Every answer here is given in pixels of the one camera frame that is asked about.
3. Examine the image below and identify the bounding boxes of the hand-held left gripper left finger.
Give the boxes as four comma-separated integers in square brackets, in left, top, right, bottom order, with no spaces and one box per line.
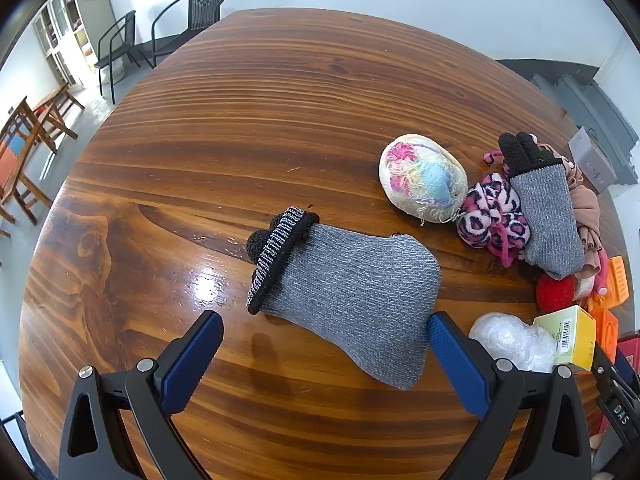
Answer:
[59,311,224,480]

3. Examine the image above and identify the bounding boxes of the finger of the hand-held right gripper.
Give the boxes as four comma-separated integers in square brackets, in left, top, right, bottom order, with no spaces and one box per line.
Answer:
[615,346,640,386]

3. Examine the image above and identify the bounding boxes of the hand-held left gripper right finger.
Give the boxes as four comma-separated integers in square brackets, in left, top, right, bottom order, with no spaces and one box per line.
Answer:
[427,311,593,480]

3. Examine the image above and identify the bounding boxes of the red storage box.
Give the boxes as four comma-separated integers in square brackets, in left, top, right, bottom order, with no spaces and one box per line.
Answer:
[616,331,640,363]

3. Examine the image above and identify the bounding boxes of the yellow cardboard box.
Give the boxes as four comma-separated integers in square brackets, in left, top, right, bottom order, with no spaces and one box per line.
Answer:
[532,304,599,376]

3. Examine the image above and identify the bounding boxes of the orange ribbed plastic block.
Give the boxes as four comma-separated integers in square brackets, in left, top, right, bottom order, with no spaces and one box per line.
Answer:
[586,255,629,312]

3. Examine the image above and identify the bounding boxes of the red yarn ball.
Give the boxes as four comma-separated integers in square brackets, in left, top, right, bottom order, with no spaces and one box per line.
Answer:
[536,275,577,314]

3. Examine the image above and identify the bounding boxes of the beige brown cloth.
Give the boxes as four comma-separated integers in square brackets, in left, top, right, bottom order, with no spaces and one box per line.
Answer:
[562,157,602,273]

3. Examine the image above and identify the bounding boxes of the grey glove black fingertips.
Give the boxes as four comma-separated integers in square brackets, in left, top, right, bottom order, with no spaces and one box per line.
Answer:
[498,131,585,280]

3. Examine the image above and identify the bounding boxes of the cream embroidered knit cap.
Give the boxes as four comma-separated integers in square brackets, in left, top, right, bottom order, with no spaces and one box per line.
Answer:
[379,133,469,226]

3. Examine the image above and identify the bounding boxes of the grey tin box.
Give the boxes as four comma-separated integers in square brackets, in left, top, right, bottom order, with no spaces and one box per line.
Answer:
[568,125,619,194]

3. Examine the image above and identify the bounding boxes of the grey staircase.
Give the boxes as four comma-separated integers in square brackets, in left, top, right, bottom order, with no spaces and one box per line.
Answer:
[529,72,640,184]

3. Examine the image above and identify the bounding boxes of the wooden chair orange seat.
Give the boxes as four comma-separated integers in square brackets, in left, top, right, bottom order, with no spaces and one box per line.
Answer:
[0,96,57,227]

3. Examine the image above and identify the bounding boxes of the wooden stool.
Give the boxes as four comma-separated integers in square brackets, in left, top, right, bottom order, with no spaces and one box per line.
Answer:
[31,82,87,155]

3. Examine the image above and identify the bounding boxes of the black metal chair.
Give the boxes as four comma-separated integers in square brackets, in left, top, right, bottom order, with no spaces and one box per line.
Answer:
[149,0,229,69]
[93,10,139,106]

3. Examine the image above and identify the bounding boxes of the white shelf cabinet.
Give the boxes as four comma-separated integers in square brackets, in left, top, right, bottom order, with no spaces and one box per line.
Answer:
[32,0,115,92]

